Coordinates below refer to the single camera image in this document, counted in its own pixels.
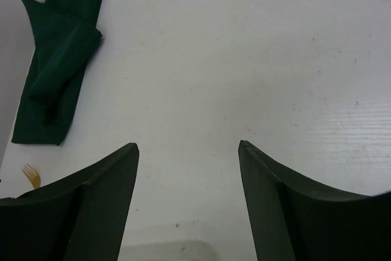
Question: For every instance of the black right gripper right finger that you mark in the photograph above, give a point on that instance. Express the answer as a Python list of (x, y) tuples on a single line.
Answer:
[(293, 217)]

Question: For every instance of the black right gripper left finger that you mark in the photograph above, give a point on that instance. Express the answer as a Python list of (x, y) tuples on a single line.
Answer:
[(79, 217)]

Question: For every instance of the dark green cloth napkin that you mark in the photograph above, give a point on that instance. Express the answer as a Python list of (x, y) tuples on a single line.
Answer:
[(65, 38)]

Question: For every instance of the white rectangular plate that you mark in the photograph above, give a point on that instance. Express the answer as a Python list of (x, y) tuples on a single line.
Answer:
[(172, 250)]

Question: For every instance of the gold fork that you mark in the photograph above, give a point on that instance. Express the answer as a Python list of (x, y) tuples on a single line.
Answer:
[(32, 175)]

